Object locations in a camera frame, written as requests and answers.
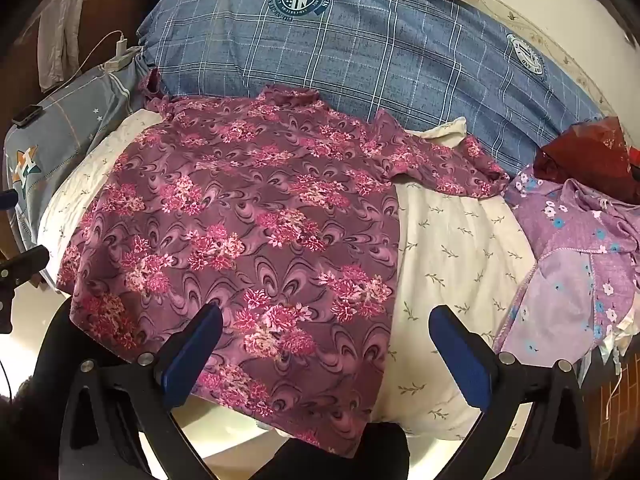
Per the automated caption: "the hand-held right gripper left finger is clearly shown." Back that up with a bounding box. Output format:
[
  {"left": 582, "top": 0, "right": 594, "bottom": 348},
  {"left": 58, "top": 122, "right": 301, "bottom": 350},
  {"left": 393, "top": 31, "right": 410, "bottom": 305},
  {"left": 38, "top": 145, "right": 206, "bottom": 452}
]
[{"left": 59, "top": 302, "right": 224, "bottom": 480}]

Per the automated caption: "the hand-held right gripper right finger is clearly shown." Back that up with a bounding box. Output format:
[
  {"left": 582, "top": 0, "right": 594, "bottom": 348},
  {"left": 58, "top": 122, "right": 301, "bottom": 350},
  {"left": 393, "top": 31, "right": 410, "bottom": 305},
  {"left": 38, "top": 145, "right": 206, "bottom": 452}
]
[{"left": 428, "top": 304, "right": 593, "bottom": 480}]

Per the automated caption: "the maroon floral shirt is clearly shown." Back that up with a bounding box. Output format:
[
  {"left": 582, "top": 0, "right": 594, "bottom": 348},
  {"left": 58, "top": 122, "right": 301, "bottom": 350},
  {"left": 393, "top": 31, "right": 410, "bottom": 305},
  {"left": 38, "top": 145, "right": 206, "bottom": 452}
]
[{"left": 56, "top": 71, "right": 511, "bottom": 458}]

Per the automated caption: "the person's dark trouser leg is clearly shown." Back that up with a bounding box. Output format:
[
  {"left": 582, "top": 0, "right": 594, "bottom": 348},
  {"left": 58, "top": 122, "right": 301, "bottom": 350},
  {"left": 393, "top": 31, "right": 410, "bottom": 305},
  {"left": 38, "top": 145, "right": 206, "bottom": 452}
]
[
  {"left": 10, "top": 300, "right": 103, "bottom": 480},
  {"left": 270, "top": 420, "right": 412, "bottom": 480}
]

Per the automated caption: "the small black device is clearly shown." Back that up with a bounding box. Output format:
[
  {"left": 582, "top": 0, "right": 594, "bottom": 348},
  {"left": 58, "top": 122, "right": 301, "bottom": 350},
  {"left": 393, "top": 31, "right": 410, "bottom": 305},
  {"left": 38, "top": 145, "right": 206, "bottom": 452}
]
[{"left": 11, "top": 105, "right": 43, "bottom": 127}]

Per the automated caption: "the light blue star pillow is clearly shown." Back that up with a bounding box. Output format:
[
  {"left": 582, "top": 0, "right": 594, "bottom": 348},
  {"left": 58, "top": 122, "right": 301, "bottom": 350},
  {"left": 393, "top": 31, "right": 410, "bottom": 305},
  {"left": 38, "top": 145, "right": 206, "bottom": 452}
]
[{"left": 2, "top": 55, "right": 151, "bottom": 256}]

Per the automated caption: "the purple floral garment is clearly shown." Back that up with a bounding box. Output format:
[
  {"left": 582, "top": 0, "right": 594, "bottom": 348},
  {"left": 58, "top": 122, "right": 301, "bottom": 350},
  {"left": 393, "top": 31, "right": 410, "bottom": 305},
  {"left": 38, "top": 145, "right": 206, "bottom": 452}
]
[{"left": 492, "top": 165, "right": 640, "bottom": 376}]

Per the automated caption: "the white hanging cloth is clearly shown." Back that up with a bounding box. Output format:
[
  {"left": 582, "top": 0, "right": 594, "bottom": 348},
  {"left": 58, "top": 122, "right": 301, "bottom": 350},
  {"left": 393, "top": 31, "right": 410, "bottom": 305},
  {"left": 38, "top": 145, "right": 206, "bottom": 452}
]
[{"left": 37, "top": 0, "right": 83, "bottom": 92}]

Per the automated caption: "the white power strip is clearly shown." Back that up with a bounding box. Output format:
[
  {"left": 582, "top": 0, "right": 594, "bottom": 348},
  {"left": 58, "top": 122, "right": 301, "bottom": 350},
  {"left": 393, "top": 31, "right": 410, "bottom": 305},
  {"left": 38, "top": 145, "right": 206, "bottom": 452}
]
[{"left": 102, "top": 46, "right": 143, "bottom": 72}]

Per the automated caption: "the brown wooden headboard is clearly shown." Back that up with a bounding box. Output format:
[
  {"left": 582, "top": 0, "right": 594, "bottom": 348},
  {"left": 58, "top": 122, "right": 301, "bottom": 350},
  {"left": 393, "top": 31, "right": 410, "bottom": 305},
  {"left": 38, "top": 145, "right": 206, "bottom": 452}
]
[{"left": 0, "top": 0, "right": 151, "bottom": 126}]

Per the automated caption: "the dark red cloth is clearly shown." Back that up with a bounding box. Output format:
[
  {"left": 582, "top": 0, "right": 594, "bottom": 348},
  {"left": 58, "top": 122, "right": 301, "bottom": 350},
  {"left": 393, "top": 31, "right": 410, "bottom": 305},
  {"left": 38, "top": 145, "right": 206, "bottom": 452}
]
[{"left": 532, "top": 116, "right": 640, "bottom": 206}]

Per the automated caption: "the blue plaid quilt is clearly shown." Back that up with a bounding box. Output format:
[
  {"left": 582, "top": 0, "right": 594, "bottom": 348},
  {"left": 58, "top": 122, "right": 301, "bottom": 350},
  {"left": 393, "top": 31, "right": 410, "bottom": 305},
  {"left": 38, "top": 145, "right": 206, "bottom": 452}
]
[{"left": 136, "top": 0, "right": 608, "bottom": 181}]

